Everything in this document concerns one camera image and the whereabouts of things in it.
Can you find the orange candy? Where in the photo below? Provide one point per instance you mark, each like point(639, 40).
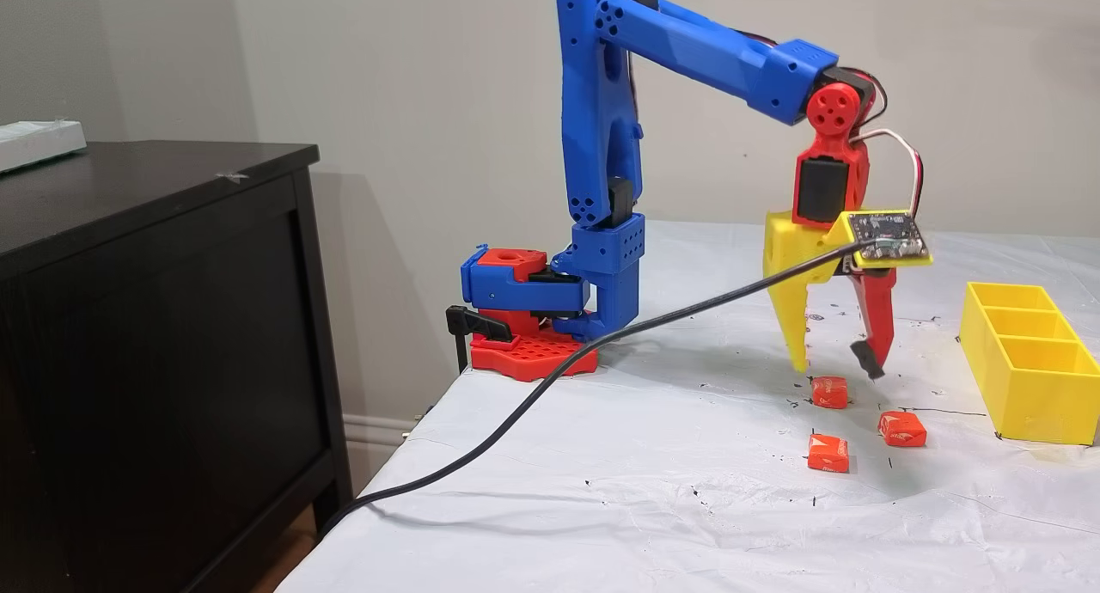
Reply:
point(829, 392)
point(828, 453)
point(902, 429)

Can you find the yellow three-compartment box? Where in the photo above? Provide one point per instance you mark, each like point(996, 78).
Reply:
point(1040, 404)

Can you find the white flat box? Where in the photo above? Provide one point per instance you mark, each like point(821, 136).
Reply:
point(39, 144)

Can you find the white table cloth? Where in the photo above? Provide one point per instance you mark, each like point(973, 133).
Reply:
point(687, 507)

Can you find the black table clamp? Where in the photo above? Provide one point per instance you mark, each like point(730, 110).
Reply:
point(481, 324)

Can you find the white baseboard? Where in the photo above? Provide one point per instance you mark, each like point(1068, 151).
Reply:
point(374, 428)

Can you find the clear tape piece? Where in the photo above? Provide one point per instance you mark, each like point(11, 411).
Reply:
point(232, 177)

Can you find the black wooden cabinet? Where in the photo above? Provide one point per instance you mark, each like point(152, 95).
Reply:
point(155, 361)

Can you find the camera board on yellow mount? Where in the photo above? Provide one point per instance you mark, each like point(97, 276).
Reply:
point(885, 236)

